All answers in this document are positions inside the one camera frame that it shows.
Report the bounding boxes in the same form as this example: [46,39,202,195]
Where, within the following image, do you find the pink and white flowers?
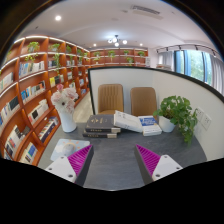
[50,83,80,114]

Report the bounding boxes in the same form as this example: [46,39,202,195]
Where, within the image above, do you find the green plant in white pot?
[152,95,199,145]

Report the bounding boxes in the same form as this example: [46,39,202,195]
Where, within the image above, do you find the orange wooden bookshelf unit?
[0,34,149,165]

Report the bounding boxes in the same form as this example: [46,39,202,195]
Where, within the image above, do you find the black track light rail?
[155,43,221,57]

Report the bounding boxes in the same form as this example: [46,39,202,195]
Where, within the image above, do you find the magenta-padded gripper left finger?
[44,144,95,187]

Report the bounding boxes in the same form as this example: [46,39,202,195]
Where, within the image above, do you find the ceiling air vent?
[129,4,164,20]

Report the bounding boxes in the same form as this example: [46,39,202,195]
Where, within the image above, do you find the window with curtains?
[158,49,224,96]

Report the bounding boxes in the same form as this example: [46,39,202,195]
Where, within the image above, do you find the recessed ceiling spotlights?
[54,14,144,48]

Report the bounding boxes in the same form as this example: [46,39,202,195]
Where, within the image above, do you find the tan upholstered chair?
[97,83,125,116]
[130,86,158,118]

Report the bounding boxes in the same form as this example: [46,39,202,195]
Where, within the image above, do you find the pastel printed mouse pad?
[49,138,91,162]

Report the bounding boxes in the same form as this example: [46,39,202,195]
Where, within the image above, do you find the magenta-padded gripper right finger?
[134,144,184,185]

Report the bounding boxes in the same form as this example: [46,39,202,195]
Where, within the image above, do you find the white wall socket plate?
[195,107,205,123]
[201,113,213,131]

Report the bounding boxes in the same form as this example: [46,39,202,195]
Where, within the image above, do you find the blue and white book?
[138,115,163,137]

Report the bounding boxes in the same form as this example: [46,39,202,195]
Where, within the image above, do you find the white computer mouse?
[61,141,81,158]

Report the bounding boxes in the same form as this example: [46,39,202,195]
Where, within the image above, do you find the white jug vase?
[59,109,78,134]

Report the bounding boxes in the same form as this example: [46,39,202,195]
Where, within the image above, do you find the ceiling lamp with round bulbs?
[107,34,129,48]

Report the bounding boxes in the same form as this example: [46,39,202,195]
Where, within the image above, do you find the white thick book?
[113,110,144,134]

